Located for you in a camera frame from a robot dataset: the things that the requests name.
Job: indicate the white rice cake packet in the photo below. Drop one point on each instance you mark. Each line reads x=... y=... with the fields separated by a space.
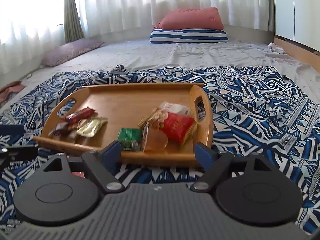
x=175 y=107

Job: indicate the purple patterned pillow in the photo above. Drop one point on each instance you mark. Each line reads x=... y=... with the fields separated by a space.
x=70 y=51

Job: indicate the long red wafer bar packet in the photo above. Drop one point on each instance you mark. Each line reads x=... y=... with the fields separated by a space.
x=80 y=115

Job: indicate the blue striped pillow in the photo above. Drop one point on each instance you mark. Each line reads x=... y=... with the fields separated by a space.
x=187 y=36

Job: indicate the white sheer curtain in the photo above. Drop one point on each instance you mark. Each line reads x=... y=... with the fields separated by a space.
x=125 y=2
x=30 y=17

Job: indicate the dusty pink cloth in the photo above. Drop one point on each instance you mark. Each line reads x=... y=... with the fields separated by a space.
x=10 y=88

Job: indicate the wooden tray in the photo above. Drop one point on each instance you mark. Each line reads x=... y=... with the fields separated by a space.
x=120 y=105

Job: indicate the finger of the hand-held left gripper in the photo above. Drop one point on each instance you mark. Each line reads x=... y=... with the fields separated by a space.
x=20 y=152
x=11 y=130

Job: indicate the red snack packet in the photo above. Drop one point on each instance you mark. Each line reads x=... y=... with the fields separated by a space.
x=76 y=174

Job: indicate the red and gold snack bag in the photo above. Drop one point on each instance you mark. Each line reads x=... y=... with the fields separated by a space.
x=177 y=126

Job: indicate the red pillow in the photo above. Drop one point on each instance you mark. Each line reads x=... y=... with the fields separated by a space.
x=192 y=18

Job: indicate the blue patterned blanket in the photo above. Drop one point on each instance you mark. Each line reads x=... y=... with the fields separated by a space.
x=250 y=100

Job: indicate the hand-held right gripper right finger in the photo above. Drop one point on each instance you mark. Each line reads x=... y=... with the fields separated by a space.
x=202 y=153

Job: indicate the white crumpled cloth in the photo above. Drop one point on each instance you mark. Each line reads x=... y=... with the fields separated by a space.
x=275 y=47

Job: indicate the olive gold foil packet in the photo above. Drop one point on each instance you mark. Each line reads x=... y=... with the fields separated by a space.
x=92 y=128

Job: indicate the wooden bed frame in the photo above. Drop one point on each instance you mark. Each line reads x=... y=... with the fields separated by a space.
x=300 y=51

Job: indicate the grey bed sheet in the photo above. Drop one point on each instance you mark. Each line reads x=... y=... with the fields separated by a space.
x=175 y=55

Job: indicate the green foil packet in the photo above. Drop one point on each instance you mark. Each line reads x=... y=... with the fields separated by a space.
x=130 y=136

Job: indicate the green curtain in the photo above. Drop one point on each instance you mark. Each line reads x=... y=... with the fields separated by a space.
x=271 y=5
x=72 y=17

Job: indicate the white wardrobe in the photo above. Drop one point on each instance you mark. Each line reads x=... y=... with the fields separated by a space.
x=295 y=10

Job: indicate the brown snack packet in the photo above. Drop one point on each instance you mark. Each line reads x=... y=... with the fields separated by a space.
x=60 y=128

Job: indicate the jelly cup with white lid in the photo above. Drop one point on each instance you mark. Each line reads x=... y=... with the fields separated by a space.
x=155 y=141

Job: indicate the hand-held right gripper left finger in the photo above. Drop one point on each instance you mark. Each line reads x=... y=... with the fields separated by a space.
x=113 y=152

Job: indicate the white and gold snack packet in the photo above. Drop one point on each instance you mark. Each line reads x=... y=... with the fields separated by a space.
x=75 y=132

